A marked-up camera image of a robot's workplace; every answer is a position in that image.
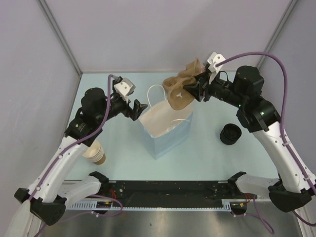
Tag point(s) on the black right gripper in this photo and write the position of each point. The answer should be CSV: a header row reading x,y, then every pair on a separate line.
x,y
197,90

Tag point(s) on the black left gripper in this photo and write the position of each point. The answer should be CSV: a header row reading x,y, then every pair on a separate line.
x,y
134,112

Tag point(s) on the brown pulp cup carrier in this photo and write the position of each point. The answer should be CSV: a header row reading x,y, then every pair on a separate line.
x,y
177,96

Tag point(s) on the light blue paper bag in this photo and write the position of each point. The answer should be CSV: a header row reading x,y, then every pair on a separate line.
x,y
163,127

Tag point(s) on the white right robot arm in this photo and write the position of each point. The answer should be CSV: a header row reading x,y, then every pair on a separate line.
x,y
291,190

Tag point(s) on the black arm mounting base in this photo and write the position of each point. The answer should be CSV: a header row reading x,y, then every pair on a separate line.
x,y
154,192

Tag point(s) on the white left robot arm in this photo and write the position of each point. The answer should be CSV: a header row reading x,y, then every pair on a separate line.
x,y
42,198

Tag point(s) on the stacked black cup lids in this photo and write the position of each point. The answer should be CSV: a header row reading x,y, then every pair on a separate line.
x,y
230,134

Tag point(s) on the stacked brown paper cups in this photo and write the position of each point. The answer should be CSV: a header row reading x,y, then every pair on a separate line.
x,y
95,153

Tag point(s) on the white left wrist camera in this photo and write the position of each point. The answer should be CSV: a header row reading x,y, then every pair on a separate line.
x,y
124,87

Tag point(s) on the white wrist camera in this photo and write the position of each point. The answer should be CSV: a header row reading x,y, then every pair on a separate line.
x,y
124,87
211,65

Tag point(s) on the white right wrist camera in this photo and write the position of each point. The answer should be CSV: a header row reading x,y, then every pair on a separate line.
x,y
211,65

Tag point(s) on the white slotted cable duct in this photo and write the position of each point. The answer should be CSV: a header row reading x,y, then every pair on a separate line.
x,y
109,205

